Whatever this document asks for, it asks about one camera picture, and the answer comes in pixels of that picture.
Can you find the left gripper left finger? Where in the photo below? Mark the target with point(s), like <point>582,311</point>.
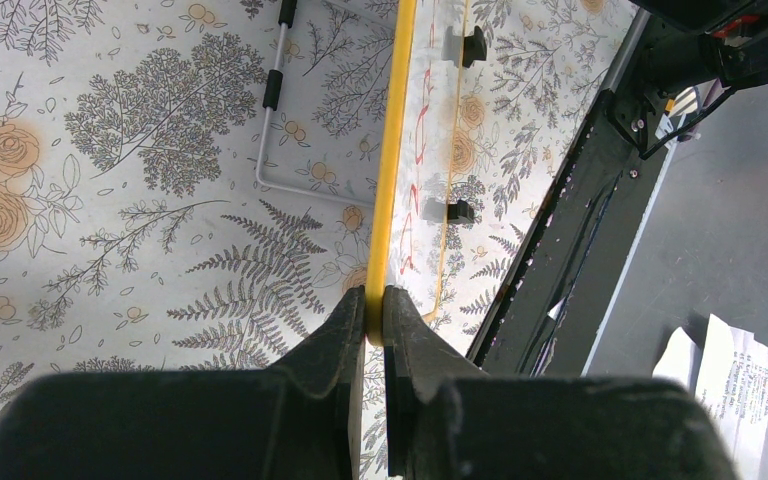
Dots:
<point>299,418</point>

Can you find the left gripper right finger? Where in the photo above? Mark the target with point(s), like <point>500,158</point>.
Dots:
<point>448,419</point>

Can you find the yellow framed whiteboard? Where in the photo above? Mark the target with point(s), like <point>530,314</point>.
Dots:
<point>433,46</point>

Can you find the floral tablecloth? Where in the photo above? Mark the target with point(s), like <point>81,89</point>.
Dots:
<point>133,233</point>

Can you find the white paper sheet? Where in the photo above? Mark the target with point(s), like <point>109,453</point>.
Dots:
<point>728,375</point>

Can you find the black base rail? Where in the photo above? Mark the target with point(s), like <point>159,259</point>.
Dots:
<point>552,305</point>

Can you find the wire whiteboard stand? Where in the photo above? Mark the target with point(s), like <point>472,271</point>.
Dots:
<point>325,100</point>

